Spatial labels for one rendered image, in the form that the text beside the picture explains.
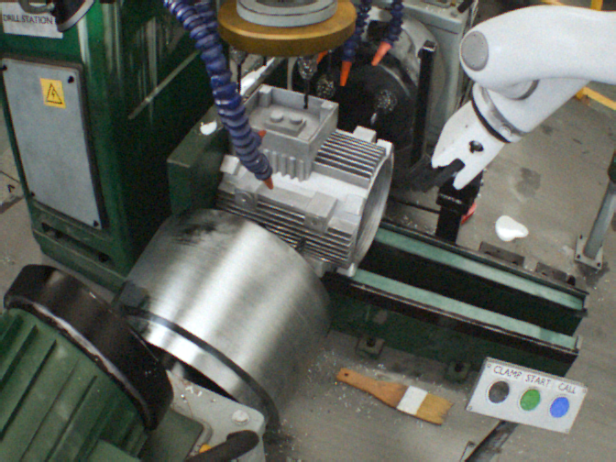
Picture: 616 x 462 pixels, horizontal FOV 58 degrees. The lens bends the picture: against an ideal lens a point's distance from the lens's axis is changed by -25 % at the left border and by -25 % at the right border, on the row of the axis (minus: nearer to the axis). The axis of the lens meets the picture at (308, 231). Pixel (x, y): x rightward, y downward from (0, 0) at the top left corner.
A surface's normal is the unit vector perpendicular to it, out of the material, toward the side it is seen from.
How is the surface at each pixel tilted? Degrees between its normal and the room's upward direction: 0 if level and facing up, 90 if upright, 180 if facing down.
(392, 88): 90
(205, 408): 0
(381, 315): 90
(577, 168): 0
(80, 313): 22
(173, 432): 0
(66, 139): 90
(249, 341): 39
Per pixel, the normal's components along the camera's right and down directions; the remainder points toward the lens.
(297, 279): 0.65, -0.28
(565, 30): -0.29, -0.13
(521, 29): -0.69, -0.12
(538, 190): 0.03, -0.67
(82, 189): -0.40, 0.67
